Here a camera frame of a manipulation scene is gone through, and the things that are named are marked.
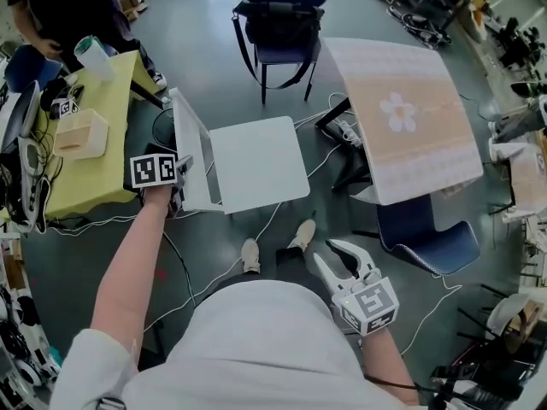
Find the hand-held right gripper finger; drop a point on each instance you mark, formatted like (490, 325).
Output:
(331, 276)
(361, 256)

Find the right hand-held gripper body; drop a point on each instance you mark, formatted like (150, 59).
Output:
(372, 303)

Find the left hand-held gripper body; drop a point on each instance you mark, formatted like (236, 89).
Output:
(154, 171)

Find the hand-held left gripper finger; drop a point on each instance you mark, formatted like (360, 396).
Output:
(186, 163)

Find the black shoulder bag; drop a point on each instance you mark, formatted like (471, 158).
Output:
(282, 26)

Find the person's right forearm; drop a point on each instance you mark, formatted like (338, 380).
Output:
(391, 365)

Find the person's left forearm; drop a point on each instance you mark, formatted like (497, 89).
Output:
(128, 263)

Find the blue padded chair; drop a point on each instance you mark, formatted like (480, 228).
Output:
(427, 237)

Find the blue plastic chair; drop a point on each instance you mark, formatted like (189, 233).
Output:
(25, 66)

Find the person's black trousers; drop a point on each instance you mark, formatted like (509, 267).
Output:
(295, 269)

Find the person's right beige shoe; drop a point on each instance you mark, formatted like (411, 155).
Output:
(303, 234)

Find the person's beige shoe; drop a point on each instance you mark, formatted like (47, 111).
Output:
(303, 234)
(251, 254)

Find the table with yellow cloth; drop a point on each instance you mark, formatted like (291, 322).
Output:
(98, 160)

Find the person's left beige shoe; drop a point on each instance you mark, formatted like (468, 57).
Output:
(251, 254)

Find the person's white shirt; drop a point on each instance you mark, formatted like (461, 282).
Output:
(256, 348)

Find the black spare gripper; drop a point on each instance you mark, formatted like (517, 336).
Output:
(64, 103)

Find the white and grey device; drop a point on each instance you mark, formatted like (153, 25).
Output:
(32, 177)

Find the white power strip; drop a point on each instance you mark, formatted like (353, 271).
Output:
(349, 134)

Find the table with floral cloth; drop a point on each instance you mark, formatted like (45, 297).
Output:
(410, 143)

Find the white roll with green end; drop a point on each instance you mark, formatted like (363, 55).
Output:
(95, 58)

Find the grey monitor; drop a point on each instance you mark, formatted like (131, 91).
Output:
(21, 118)

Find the small table with pale cloth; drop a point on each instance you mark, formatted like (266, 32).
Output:
(527, 177)

